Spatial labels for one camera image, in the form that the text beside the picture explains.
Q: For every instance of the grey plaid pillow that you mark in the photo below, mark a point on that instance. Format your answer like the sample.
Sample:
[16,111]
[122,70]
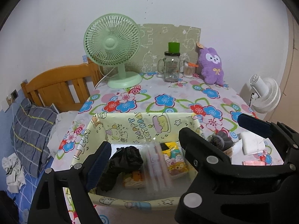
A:
[30,134]

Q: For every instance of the white standing fan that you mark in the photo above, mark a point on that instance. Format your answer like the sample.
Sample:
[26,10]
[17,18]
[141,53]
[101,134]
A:
[268,94]

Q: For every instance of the green cylindrical cap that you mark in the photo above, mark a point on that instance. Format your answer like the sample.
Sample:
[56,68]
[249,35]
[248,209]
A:
[174,47]

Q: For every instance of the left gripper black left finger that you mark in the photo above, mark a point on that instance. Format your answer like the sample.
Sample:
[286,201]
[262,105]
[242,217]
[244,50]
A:
[49,204]

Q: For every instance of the green patterned cardboard panel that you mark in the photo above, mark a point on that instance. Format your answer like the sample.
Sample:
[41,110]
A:
[154,42]

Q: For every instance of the small pink packet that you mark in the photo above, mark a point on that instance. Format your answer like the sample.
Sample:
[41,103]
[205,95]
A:
[253,163]

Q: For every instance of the clear plastic pink package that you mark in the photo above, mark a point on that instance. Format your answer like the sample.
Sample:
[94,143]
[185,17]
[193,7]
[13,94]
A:
[157,176]

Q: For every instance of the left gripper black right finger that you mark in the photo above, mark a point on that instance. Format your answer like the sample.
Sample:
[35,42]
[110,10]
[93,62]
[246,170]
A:
[225,193]

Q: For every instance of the cotton swab jar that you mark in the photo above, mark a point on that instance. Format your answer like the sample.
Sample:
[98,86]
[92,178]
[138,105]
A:
[189,69]

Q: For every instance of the purple plush bunny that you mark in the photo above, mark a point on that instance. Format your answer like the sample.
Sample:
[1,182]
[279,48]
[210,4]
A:
[211,65]

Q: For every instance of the yellow birthday storage box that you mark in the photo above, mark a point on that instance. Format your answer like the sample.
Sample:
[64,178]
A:
[137,129]

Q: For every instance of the white towel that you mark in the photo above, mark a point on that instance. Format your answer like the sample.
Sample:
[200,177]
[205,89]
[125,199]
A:
[249,143]

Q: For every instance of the wooden bed headboard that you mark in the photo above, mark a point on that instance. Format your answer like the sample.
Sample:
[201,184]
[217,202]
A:
[65,86]

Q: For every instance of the glass mason jar mug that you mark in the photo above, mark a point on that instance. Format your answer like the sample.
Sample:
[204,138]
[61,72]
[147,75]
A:
[169,67]

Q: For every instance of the black plastic bag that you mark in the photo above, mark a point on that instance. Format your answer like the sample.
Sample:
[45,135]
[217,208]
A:
[125,160]

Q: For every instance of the wall power socket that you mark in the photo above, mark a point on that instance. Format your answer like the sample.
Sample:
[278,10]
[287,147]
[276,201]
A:
[14,95]

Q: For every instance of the floral tablecloth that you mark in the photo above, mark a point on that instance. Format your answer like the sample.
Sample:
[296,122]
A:
[216,107]

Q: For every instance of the crumpled white cloth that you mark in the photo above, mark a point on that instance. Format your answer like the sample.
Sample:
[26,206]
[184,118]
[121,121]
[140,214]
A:
[15,177]

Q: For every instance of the yellow cartoon tissue pack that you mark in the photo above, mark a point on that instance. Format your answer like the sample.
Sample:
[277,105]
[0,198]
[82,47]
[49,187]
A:
[174,159]

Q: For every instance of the grey rolled sock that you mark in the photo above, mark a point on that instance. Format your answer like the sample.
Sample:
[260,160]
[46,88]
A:
[221,140]

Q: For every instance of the green desk fan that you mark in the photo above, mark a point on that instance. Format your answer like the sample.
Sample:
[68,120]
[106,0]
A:
[112,40]

